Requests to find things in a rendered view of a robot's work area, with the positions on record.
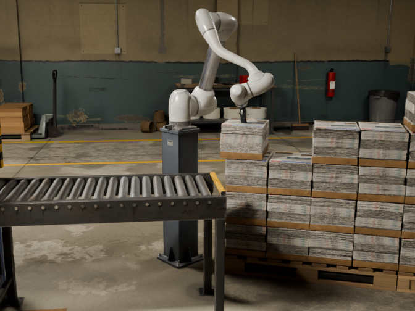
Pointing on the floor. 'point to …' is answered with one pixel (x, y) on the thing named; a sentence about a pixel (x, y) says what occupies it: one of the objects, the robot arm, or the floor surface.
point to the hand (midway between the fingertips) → (245, 112)
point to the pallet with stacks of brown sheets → (17, 120)
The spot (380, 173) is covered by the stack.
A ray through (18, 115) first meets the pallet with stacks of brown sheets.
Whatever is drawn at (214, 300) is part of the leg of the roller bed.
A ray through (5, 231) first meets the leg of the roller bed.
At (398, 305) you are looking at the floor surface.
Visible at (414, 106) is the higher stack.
